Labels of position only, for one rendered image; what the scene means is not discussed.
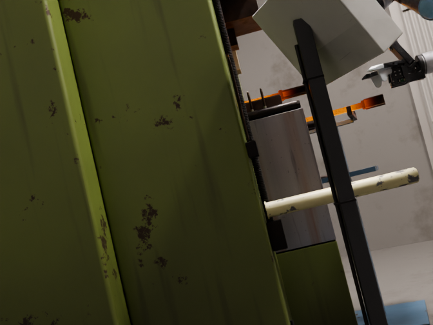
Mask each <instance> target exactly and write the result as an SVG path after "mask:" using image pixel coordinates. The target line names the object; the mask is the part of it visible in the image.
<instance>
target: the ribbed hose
mask: <svg viewBox="0 0 433 325"><path fill-rule="evenodd" d="M212 2H213V7H214V11H215V15H216V19H217V23H218V27H219V30H220V35H221V39H222V43H223V47H224V51H225V54H229V58H230V61H231V65H232V68H233V73H234V76H235V81H236V85H237V88H238V93H239V96H240V101H241V104H242V109H243V113H244V117H245V122H246V126H247V131H248V134H249V139H250V140H249V141H248V140H246V141H247V142H250V141H254V138H253V135H252V134H253V133H252V131H251V127H250V122H249V119H248V118H249V117H248V115H247V109H246V107H245V101H244V98H243V94H242V90H241V86H240V82H239V78H238V74H237V73H238V72H237V70H236V66H235V65H236V64H235V60H234V58H233V53H232V49H231V45H230V42H229V38H228V37H229V36H228V34H227V28H226V24H225V20H224V16H223V12H222V8H221V4H220V0H212ZM227 63H228V61H227ZM228 67H229V64H228ZM229 71H230V68H229ZM230 75H231V71H230ZM231 79H232V76H231ZM232 83H233V79H232ZM233 89H234V91H235V87H234V84H233ZM235 95H236V92H235ZM236 100H237V97H236ZM237 102H238V100H237ZM251 160H252V165H253V168H254V173H255V176H256V177H255V178H256V181H257V186H258V189H259V193H260V196H261V201H262V206H263V209H264V212H265V213H264V214H265V217H266V222H267V223H266V226H267V231H268V234H269V238H270V241H271V246H272V249H273V251H278V250H284V249H287V248H288V245H287V241H286V238H285V233H284V227H283V224H282V220H281V219H277V220H273V217H270V219H268V217H267V212H266V209H265V204H264V202H269V200H268V196H267V192H266V191H267V190H266V187H265V185H264V184H265V183H264V179H263V177H262V176H263V175H262V171H261V167H260V164H259V159H258V157H255V158H252V159H251Z"/></svg>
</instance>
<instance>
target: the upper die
mask: <svg viewBox="0 0 433 325"><path fill-rule="evenodd" d="M220 4H221V8H222V12H223V16H224V20H225V24H226V28H227V30H232V29H234V30H235V34H236V36H237V37H238V36H241V35H245V34H250V33H252V32H257V31H259V30H262V29H261V28H260V26H259V25H258V24H257V23H256V21H255V20H254V19H253V18H252V16H253V15H254V14H255V13H256V12H257V11H258V9H259V8H258V4H257V1H256V0H220Z"/></svg>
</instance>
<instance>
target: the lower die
mask: <svg viewBox="0 0 433 325"><path fill-rule="evenodd" d="M264 99H265V104H266V106H267V108H268V107H271V106H275V105H278V104H283V103H282V98H281V95H280V94H278V95H273V96H270V97H266V98H264ZM251 103H252V106H253V110H254V111H255V110H260V109H263V108H264V105H263V102H262V99H258V100H255V101H251ZM245 107H246V109H247V113H248V112H251V108H250V105H249V102H248V103H245Z"/></svg>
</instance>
